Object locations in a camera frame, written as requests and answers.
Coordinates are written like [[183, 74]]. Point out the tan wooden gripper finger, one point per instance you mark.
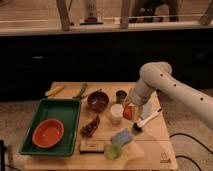
[[136, 112]]

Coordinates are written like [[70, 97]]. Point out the red apple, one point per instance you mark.
[[127, 112]]

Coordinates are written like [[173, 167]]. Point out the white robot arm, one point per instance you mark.
[[157, 76]]

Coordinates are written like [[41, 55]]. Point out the white paper cup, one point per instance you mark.
[[116, 111]]

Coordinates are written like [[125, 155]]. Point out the small metal cup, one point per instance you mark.
[[120, 96]]

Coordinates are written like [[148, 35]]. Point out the light green plastic cup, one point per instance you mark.
[[113, 151]]

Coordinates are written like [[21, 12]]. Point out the grey folded cloth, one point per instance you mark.
[[146, 112]]

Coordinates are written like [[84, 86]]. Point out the blue sponge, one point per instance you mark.
[[123, 137]]

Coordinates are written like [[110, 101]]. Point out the dark red bowl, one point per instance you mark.
[[98, 101]]

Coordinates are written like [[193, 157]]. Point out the brown grape bunch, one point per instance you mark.
[[90, 128]]

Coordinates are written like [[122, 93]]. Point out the green vegetable toy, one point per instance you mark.
[[81, 92]]

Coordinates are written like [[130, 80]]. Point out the dark wooden block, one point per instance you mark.
[[87, 146]]

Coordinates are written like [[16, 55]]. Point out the green plastic tray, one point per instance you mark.
[[65, 110]]

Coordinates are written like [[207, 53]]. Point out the orange bowl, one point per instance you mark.
[[48, 133]]

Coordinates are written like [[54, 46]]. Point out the white bottle on shelf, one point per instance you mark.
[[90, 16]]

